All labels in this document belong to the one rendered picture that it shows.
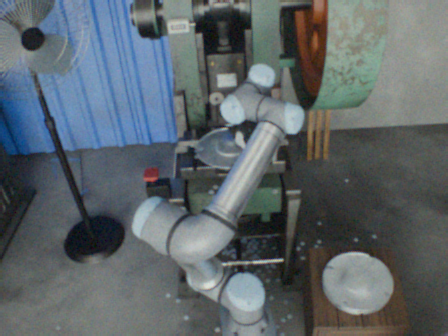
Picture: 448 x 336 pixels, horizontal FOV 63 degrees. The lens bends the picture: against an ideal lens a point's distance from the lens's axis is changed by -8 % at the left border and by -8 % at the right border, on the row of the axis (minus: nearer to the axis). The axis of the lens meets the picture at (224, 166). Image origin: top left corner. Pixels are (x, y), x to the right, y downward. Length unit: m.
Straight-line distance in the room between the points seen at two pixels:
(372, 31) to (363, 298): 1.00
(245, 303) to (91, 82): 2.15
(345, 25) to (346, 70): 0.15
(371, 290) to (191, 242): 0.96
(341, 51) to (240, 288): 0.78
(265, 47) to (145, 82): 1.59
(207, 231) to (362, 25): 0.71
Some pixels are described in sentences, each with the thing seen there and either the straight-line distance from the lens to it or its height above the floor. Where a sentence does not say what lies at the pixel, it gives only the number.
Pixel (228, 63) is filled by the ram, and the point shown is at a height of 1.13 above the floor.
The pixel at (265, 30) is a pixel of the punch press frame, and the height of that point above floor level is 1.27.
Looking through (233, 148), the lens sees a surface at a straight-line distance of 1.61.
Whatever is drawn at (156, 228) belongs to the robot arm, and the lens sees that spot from 0.94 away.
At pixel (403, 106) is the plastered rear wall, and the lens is 3.35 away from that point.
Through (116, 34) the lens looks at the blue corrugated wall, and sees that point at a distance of 2.80.
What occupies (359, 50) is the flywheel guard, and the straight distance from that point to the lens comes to 1.21.
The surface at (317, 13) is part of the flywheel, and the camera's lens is 1.50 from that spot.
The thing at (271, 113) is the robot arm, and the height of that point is 1.21.
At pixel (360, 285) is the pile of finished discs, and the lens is 1.67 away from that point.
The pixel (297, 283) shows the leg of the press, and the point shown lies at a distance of 2.07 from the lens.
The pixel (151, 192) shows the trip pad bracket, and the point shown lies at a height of 0.68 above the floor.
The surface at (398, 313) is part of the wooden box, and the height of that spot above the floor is 0.35.
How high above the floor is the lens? 1.71
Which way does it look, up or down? 37 degrees down
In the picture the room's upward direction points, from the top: 5 degrees counter-clockwise
